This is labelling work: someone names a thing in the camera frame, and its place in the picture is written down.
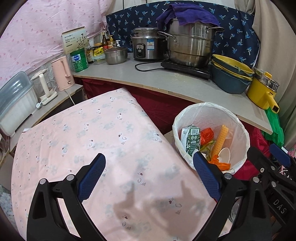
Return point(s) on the black induction cooktop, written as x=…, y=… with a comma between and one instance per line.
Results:
x=185, y=69

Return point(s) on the red plastic bag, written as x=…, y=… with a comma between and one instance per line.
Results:
x=207, y=135

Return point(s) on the dark sauce jar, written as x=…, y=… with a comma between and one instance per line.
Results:
x=90, y=55

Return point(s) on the dark red curtain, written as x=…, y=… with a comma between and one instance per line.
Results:
x=150, y=99

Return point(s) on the white power plug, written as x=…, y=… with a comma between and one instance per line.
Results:
x=39, y=106

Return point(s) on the clear food container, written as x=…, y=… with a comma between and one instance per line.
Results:
x=99, y=59

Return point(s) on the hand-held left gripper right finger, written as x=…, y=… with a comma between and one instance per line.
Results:
x=205, y=176

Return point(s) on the green plastic bag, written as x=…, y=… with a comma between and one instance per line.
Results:
x=275, y=125

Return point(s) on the large steel steamer pot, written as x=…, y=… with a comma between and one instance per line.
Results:
x=189, y=46

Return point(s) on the navy printed cloth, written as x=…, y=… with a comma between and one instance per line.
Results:
x=129, y=20

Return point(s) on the dark green drink carton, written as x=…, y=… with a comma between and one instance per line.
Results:
x=194, y=141

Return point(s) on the white dish box clear lid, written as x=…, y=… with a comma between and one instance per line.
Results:
x=16, y=109

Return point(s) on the small steel lidded pot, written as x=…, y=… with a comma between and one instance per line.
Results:
x=115, y=56

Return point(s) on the short sauce bottle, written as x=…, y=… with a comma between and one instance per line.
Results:
x=111, y=41

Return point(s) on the beige curtain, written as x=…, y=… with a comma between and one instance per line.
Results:
x=272, y=34

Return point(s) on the green tin can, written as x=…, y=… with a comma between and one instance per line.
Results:
x=79, y=61

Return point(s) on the glass kettle with white base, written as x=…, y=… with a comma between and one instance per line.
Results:
x=44, y=85

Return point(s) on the tall sauce bottle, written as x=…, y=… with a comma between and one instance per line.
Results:
x=104, y=40

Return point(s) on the steel rice cooker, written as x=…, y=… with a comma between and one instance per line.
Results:
x=148, y=48

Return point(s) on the purple towel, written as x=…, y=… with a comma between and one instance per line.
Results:
x=192, y=14

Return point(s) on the bright red cloth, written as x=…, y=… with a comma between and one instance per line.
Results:
x=254, y=139

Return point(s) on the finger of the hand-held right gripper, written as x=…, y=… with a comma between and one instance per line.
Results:
x=259, y=162
x=279, y=154

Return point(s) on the blue basin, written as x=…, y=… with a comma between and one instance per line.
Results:
x=229, y=85

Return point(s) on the yellow electric pot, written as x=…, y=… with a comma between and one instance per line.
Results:
x=259, y=92

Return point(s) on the pink electric kettle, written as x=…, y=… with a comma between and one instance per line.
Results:
x=61, y=76

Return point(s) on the white lined trash bin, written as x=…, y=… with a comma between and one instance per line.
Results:
x=240, y=143

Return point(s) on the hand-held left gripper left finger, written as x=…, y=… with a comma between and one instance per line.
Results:
x=91, y=176

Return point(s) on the white box with plant print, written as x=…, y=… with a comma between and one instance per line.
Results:
x=74, y=40

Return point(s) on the pink dotted wall cloth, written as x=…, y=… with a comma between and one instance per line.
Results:
x=46, y=27

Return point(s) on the yellow strainer basin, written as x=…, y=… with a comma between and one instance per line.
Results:
x=229, y=61

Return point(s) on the orange snack wrapper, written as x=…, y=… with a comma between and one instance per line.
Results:
x=219, y=165

